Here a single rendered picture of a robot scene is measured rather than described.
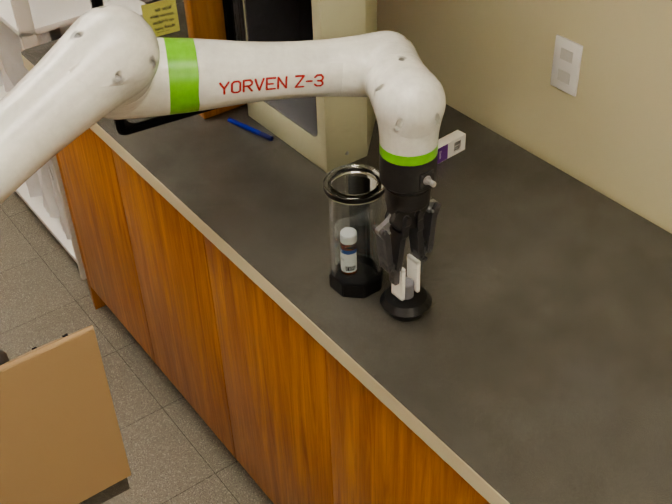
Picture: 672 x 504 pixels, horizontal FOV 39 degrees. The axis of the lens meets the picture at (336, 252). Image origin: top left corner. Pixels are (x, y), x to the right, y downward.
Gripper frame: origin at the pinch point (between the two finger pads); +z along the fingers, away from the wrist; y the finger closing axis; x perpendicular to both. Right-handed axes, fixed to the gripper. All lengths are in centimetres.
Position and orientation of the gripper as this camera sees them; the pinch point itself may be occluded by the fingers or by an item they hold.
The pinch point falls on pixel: (405, 277)
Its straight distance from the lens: 166.3
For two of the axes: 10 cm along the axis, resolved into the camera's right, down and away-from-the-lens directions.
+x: -6.0, -4.8, 6.4
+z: 0.3, 7.8, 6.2
